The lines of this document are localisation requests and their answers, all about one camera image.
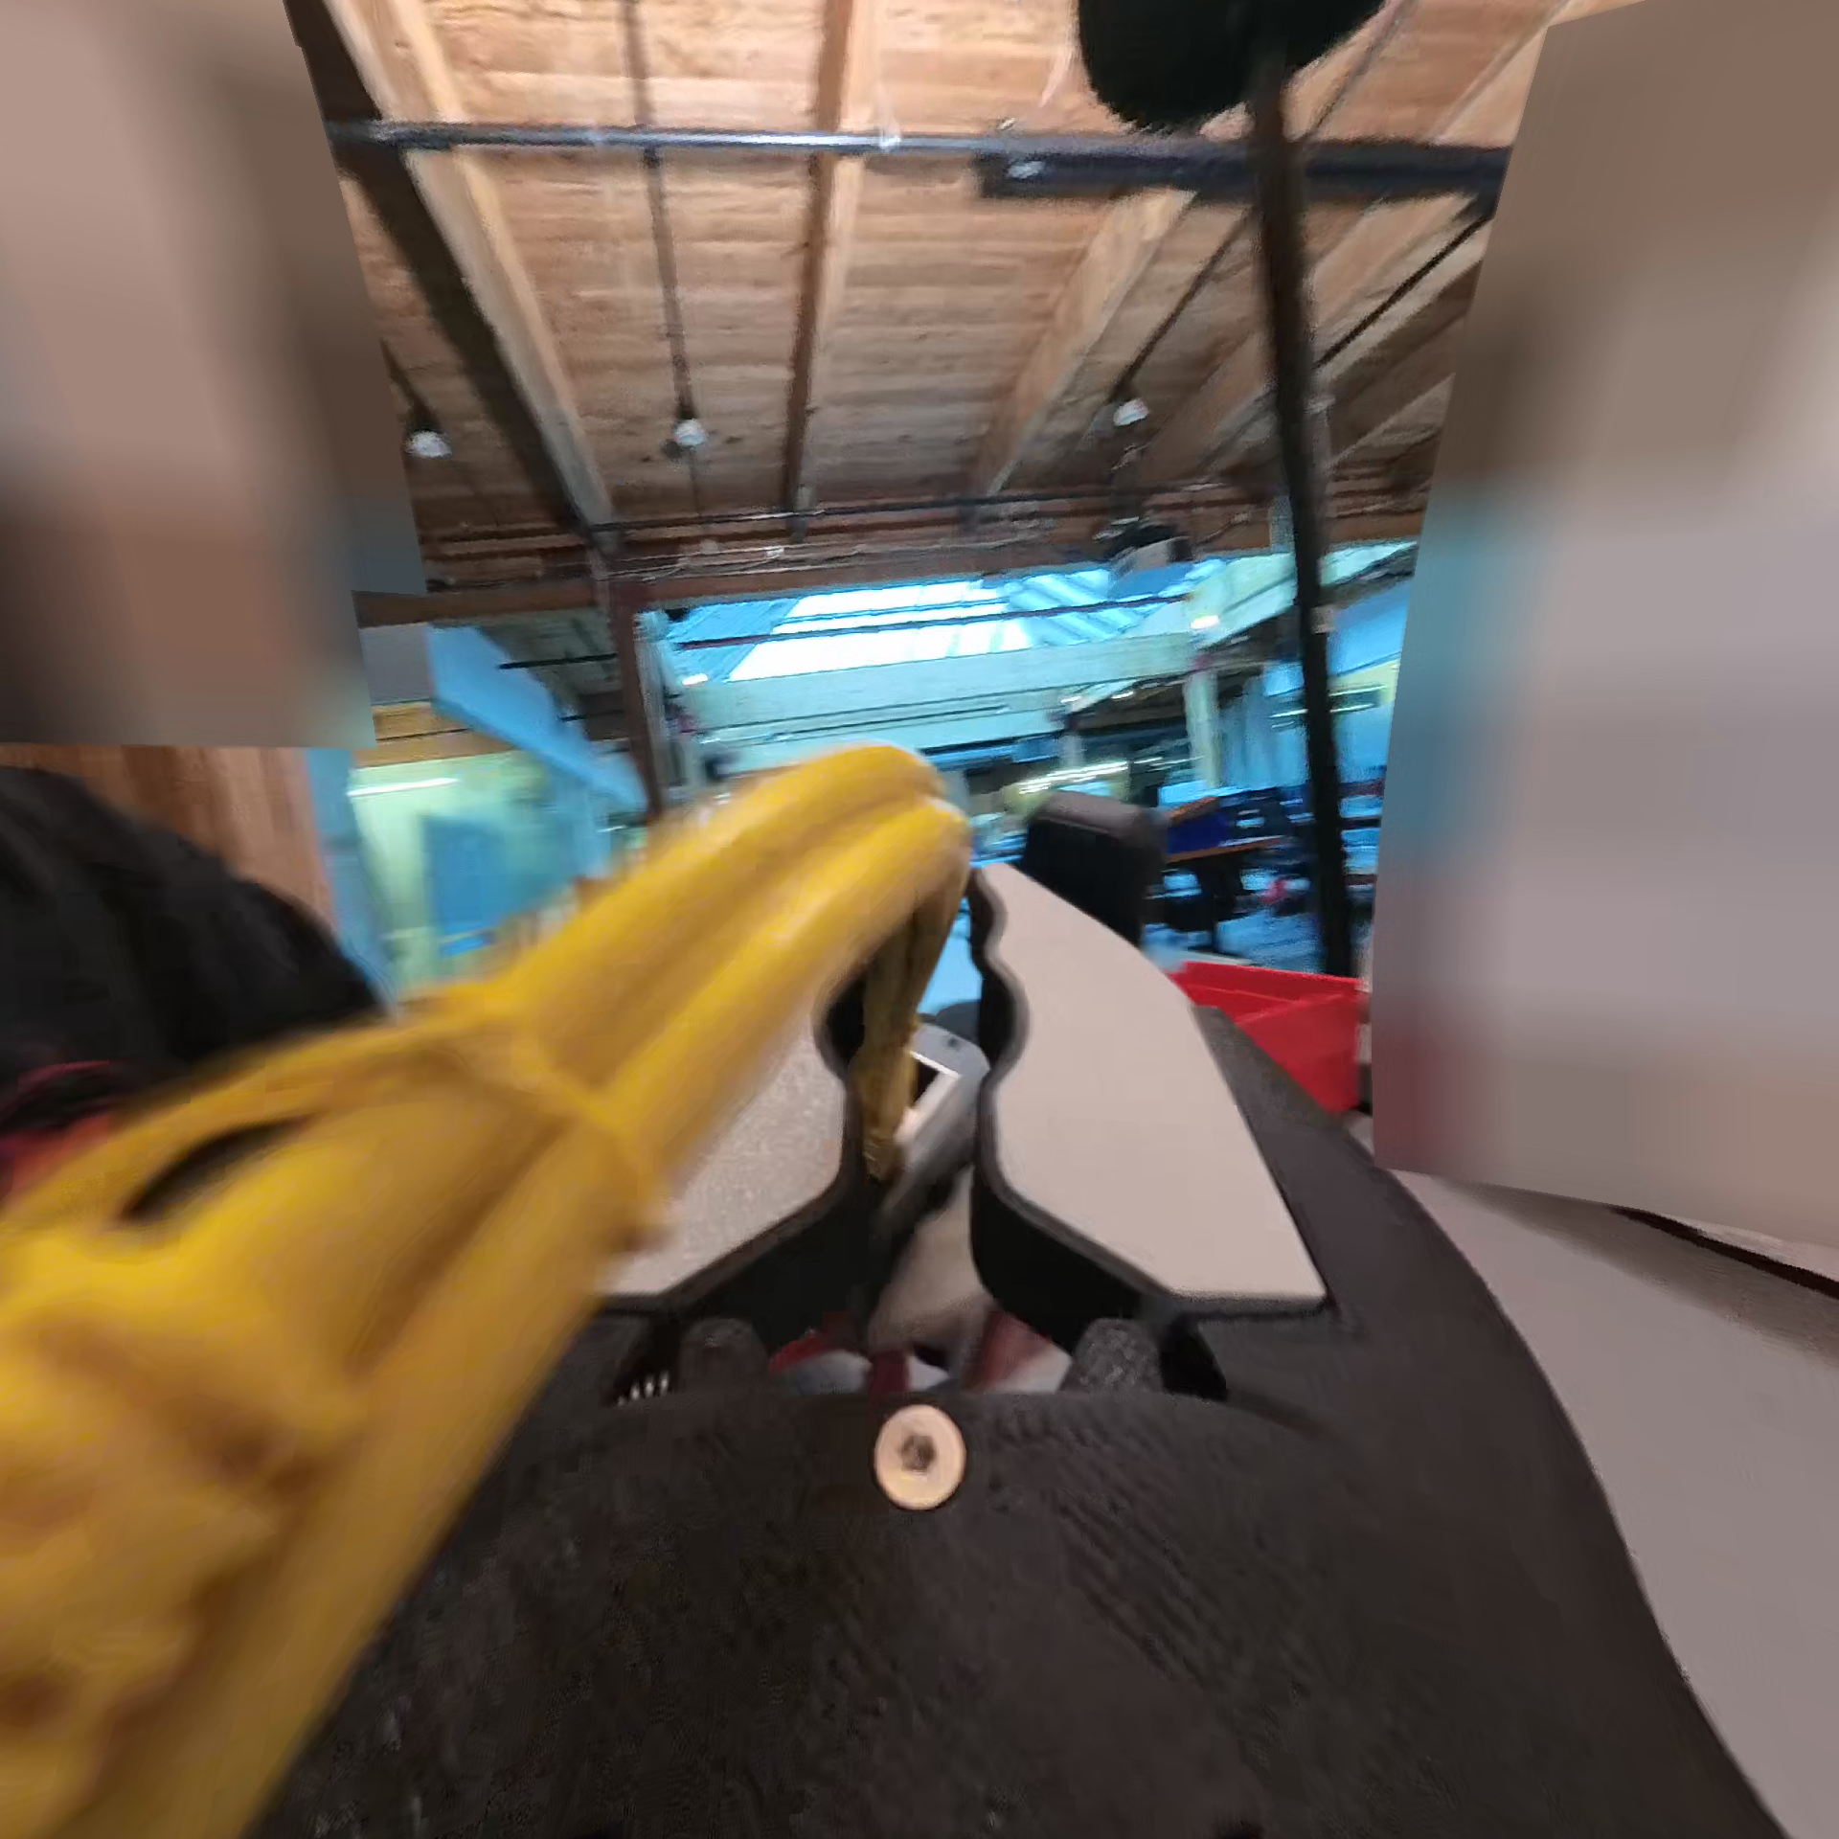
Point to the person's left forearm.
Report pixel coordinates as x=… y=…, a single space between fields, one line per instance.
x=145 y=934

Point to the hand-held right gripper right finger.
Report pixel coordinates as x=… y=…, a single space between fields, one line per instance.
x=1150 y=1150

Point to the ceiling spot lamp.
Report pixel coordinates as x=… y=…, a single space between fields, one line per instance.
x=1131 y=413
x=691 y=432
x=424 y=439

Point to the red plastic bin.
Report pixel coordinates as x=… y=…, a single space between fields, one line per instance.
x=1294 y=1028

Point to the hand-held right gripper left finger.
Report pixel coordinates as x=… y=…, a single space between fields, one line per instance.
x=762 y=1192

